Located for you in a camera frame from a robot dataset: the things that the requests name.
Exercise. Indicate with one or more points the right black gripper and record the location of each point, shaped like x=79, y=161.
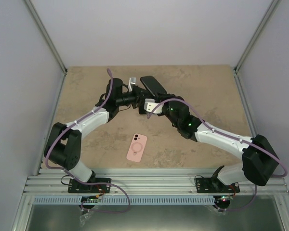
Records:
x=159, y=98

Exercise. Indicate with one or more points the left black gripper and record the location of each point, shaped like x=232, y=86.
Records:
x=138, y=94

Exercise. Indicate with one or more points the black phone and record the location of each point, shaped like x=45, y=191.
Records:
x=152, y=85

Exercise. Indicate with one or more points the black phone case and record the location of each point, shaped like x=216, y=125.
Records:
x=142, y=111

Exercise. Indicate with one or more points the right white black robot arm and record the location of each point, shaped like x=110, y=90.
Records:
x=258, y=159

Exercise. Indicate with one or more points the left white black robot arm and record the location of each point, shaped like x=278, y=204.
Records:
x=64, y=143

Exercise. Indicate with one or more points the pink phone case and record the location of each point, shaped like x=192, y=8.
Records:
x=136, y=148

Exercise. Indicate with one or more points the left circuit board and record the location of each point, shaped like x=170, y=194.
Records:
x=91, y=199

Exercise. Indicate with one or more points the circuit board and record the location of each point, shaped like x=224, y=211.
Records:
x=91, y=199
x=222, y=199

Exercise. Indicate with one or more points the right circuit board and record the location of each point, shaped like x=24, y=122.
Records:
x=222, y=199

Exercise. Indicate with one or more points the clear plastic bag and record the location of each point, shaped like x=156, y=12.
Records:
x=85, y=216

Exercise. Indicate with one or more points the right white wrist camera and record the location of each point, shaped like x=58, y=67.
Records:
x=150, y=106

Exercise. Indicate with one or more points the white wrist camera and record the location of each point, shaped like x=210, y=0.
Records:
x=150, y=106
x=131, y=83

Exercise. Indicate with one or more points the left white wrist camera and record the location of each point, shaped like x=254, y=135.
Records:
x=131, y=83

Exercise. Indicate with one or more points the left corner aluminium post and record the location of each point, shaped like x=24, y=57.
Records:
x=40, y=25

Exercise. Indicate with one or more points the corner aluminium post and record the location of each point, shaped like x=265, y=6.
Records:
x=40, y=25
x=260, y=28

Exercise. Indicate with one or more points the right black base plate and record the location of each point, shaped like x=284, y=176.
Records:
x=212, y=185

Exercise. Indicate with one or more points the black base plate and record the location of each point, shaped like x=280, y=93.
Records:
x=102, y=187
x=212, y=185

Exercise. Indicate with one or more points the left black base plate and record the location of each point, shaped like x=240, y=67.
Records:
x=102, y=187

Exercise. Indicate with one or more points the aluminium rail frame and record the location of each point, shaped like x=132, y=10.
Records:
x=134, y=181

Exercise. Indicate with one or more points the grey slotted cable duct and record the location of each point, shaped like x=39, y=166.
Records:
x=123, y=200

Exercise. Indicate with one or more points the right corner aluminium post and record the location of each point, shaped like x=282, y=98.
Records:
x=260, y=28

